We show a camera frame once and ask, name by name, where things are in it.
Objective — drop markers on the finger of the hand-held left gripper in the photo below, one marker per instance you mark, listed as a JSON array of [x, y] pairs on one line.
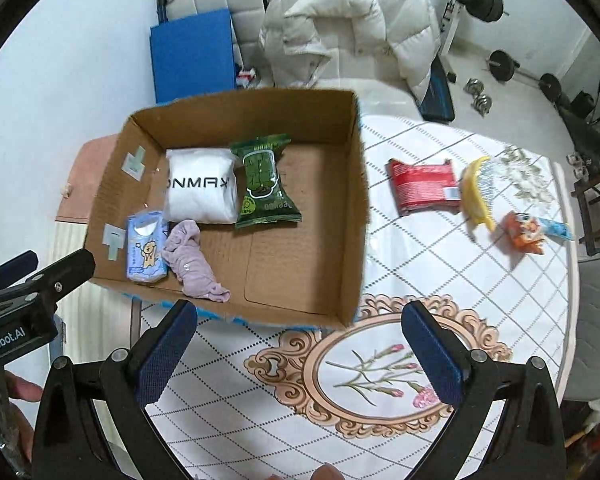
[[15, 263], [67, 270]]

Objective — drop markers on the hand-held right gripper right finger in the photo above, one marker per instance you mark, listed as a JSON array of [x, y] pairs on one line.
[[432, 355]]

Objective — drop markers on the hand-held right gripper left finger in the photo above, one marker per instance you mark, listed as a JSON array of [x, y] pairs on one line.
[[167, 355]]

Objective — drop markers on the person's left hand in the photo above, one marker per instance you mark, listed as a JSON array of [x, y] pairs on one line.
[[25, 389]]

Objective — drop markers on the person's right hand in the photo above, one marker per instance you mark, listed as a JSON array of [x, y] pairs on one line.
[[327, 473]]

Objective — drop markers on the blue tissue packet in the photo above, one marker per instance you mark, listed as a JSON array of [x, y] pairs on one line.
[[145, 255]]

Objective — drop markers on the pink stool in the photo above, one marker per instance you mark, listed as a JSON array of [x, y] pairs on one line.
[[85, 185]]

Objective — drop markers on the purple crumpled cloth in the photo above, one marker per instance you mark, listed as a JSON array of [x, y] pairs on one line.
[[190, 260]]

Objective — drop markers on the white pouch with black print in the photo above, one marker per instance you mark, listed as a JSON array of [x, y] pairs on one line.
[[200, 205]]

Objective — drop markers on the orange snack packet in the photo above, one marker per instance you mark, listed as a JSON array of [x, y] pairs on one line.
[[522, 237]]

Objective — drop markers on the open cardboard box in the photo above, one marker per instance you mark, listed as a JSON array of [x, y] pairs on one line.
[[290, 260]]

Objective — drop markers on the yellow hairbrush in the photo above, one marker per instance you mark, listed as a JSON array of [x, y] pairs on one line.
[[472, 200]]

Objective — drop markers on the red snack packet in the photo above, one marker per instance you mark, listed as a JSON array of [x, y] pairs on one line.
[[420, 185]]

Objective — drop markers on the blue tube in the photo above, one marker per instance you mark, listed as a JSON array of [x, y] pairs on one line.
[[557, 229]]

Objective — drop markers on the green snack packet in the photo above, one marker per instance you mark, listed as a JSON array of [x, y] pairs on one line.
[[265, 180]]

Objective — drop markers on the dark wooden stool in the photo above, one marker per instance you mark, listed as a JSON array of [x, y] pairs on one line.
[[592, 230]]

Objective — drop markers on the blue flat board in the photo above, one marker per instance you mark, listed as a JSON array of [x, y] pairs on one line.
[[190, 55]]

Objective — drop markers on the chrome dumbbell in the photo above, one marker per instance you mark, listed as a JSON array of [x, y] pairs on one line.
[[472, 85], [484, 104]]

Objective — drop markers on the black and blue bench pad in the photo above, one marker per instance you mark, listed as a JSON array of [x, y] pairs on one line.
[[437, 95]]

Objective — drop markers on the small red and white packet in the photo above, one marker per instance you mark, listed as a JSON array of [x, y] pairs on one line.
[[245, 76]]

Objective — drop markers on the black exercise equipment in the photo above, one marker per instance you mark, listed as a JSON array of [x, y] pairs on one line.
[[585, 130]]

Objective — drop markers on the black barbell on floor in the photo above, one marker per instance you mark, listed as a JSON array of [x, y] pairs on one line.
[[502, 65]]

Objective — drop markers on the white down jacket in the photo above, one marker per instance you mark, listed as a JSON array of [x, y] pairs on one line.
[[350, 25]]

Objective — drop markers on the white weight rack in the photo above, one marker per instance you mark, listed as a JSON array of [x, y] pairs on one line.
[[452, 15]]

